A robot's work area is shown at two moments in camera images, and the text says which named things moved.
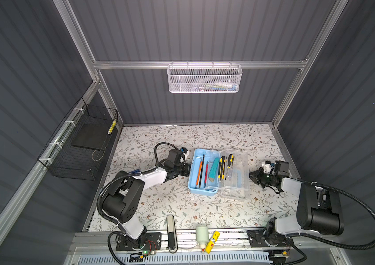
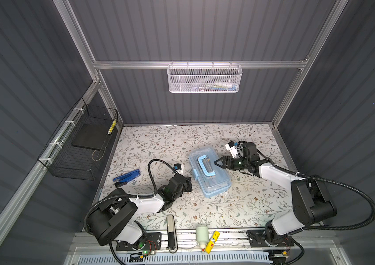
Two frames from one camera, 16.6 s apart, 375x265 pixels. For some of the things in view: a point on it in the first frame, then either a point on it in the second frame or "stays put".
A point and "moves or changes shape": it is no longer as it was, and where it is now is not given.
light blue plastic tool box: (225, 173) moves or changes shape
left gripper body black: (182, 170) → (186, 188)
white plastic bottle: (202, 236) stays put
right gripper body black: (264, 179) → (238, 163)
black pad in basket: (91, 135) stays put
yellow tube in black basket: (112, 127) stays put
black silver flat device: (172, 239) stays put
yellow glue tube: (214, 238) stays put
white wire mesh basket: (204, 78) stays put
